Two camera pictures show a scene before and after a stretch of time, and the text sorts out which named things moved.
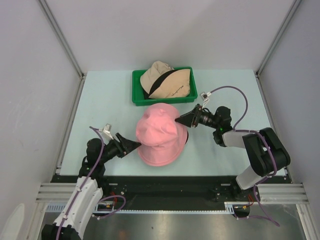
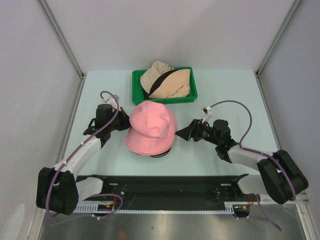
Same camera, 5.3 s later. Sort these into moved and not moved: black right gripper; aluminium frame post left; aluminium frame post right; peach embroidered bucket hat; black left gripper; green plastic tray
Moved: black right gripper; black left gripper
Not moved: peach embroidered bucket hat; aluminium frame post right; green plastic tray; aluminium frame post left
